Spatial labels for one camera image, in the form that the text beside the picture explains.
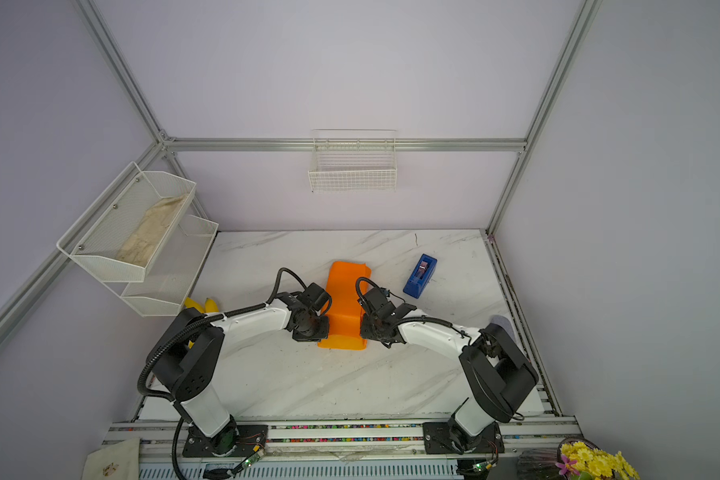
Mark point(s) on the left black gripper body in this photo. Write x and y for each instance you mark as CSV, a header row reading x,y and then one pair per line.
x,y
315,330

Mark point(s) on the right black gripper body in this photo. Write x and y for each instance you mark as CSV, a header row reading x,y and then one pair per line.
x,y
369,328

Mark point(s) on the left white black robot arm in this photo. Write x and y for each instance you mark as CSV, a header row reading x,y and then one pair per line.
x,y
181,366

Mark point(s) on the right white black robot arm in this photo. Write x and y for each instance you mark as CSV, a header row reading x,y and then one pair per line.
x,y
499,375

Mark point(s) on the blue tape dispenser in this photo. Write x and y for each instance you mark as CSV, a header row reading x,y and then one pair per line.
x,y
420,276

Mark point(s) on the yellow banana right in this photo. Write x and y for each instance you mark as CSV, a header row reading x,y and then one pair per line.
x,y
211,307

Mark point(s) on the yellow banana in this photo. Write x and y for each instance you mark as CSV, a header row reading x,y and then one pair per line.
x,y
211,307
190,303

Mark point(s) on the grey round object on table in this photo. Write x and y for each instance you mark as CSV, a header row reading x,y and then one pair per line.
x,y
504,323

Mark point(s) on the yellow banana left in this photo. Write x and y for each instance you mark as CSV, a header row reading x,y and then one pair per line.
x,y
190,303

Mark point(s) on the beige cloth in basket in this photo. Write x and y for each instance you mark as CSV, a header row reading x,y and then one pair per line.
x,y
142,243

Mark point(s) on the beige cloth bag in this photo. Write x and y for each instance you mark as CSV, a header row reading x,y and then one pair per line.
x,y
116,461

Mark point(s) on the yellow flower bouquet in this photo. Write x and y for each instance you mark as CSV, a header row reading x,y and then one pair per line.
x,y
580,460

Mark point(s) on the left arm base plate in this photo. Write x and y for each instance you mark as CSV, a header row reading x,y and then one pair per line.
x,y
225,443

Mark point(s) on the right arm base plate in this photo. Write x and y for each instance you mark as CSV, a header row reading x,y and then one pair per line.
x,y
449,438

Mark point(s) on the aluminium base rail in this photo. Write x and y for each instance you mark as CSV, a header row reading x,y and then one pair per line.
x,y
400,448

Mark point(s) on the lower white wire shelf basket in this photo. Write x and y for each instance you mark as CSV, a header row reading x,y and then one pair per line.
x,y
174,272

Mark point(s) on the white wire shelf basket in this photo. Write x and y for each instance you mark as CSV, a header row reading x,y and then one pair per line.
x,y
96,237
174,272

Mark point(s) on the white wire basket on wall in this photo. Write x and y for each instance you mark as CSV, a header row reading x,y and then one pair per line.
x,y
353,160

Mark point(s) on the upper white wire shelf basket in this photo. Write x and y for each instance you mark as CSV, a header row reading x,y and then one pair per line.
x,y
96,237

